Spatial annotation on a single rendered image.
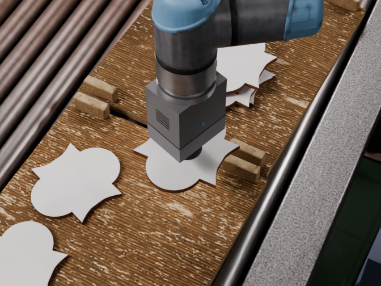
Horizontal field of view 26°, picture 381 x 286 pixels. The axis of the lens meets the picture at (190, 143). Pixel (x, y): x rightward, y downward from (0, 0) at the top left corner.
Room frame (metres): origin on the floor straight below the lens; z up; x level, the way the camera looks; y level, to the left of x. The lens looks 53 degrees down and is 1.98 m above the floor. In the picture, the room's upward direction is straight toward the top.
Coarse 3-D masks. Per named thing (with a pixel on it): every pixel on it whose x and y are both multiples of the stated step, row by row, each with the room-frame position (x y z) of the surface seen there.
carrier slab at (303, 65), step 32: (128, 32) 1.02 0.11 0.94; (320, 32) 1.02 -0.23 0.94; (352, 32) 1.02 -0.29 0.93; (128, 64) 0.95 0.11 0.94; (288, 64) 0.95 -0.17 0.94; (320, 64) 0.95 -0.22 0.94; (96, 96) 0.87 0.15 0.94; (128, 96) 0.87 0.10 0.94; (256, 96) 0.87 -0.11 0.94; (288, 96) 0.87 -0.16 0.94; (256, 128) 0.81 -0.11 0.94; (288, 128) 0.81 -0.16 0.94
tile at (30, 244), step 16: (16, 224) 0.62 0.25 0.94; (32, 224) 0.62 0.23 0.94; (0, 240) 0.60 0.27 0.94; (16, 240) 0.60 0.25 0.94; (32, 240) 0.60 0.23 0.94; (48, 240) 0.60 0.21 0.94; (0, 256) 0.57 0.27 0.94; (16, 256) 0.57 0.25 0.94; (32, 256) 0.57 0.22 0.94; (48, 256) 0.57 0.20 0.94; (64, 256) 0.57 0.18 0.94; (0, 272) 0.55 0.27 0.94; (16, 272) 0.55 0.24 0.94; (32, 272) 0.55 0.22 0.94; (48, 272) 0.55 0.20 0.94
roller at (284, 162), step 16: (368, 0) 1.13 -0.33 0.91; (336, 64) 0.96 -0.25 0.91; (320, 96) 0.89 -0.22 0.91; (304, 128) 0.82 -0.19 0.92; (288, 144) 0.79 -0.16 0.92; (288, 160) 0.76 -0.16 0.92; (272, 176) 0.73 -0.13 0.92; (288, 176) 0.74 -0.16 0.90; (272, 192) 0.70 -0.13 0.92; (256, 208) 0.67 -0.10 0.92; (272, 208) 0.68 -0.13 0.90; (256, 224) 0.64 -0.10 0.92; (240, 240) 0.61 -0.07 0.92; (256, 240) 0.62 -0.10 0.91; (240, 256) 0.59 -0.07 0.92; (224, 272) 0.56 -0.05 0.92; (240, 272) 0.57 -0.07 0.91
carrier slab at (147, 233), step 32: (64, 128) 0.81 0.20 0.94; (96, 128) 0.81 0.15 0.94; (128, 128) 0.81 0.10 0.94; (32, 160) 0.75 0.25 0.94; (128, 160) 0.75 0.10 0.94; (128, 192) 0.69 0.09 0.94; (160, 192) 0.69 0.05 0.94; (192, 192) 0.69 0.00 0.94; (224, 192) 0.69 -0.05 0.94; (256, 192) 0.69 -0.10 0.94; (0, 224) 0.63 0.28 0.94; (64, 224) 0.63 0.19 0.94; (96, 224) 0.63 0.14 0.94; (128, 224) 0.63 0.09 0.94; (160, 224) 0.63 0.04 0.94; (192, 224) 0.63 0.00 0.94; (224, 224) 0.63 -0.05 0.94; (96, 256) 0.58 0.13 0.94; (128, 256) 0.58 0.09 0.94; (160, 256) 0.58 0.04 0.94; (192, 256) 0.58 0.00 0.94; (224, 256) 0.58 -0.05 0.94
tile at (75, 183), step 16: (64, 160) 0.74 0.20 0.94; (80, 160) 0.74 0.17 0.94; (96, 160) 0.74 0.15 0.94; (112, 160) 0.74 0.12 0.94; (48, 176) 0.71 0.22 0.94; (64, 176) 0.71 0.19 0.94; (80, 176) 0.71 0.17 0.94; (96, 176) 0.71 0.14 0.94; (112, 176) 0.71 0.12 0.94; (32, 192) 0.68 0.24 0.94; (48, 192) 0.68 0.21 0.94; (64, 192) 0.68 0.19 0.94; (80, 192) 0.68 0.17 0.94; (96, 192) 0.68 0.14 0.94; (112, 192) 0.68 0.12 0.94; (48, 208) 0.65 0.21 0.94; (64, 208) 0.65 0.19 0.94; (80, 208) 0.65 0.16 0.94
